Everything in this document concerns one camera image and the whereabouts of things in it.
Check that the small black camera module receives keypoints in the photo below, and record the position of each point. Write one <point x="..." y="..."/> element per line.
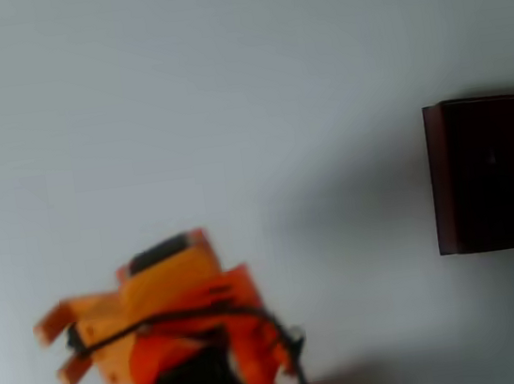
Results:
<point x="72" y="338"/>

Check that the dark red open box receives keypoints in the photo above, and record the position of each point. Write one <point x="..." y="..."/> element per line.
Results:
<point x="501" y="174"/>

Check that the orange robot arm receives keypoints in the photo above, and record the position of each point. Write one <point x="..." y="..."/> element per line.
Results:
<point x="253" y="344"/>

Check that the light orange gripper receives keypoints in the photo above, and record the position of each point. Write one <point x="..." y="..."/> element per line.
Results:
<point x="112" y="317"/>

